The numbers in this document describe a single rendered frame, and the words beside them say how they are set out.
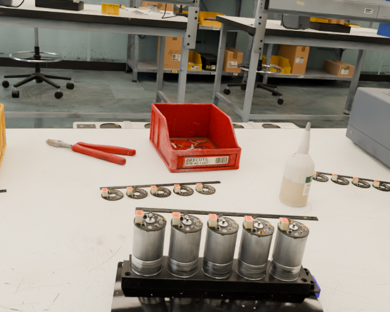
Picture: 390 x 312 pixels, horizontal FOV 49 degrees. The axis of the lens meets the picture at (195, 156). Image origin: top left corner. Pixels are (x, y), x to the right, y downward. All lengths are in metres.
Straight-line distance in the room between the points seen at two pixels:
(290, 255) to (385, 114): 0.40
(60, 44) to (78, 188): 4.18
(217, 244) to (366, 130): 0.46
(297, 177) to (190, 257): 0.21
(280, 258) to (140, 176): 0.25
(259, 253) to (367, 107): 0.45
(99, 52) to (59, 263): 4.34
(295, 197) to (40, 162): 0.32
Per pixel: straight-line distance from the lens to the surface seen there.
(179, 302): 0.34
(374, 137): 0.73
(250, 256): 0.34
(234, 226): 0.34
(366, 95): 0.76
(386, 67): 6.21
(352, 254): 0.46
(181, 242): 0.33
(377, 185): 0.63
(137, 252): 0.34
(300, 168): 0.50
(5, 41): 4.68
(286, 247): 0.35
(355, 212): 0.55
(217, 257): 0.34
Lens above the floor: 0.98
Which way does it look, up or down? 22 degrees down
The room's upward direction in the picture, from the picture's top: 6 degrees clockwise
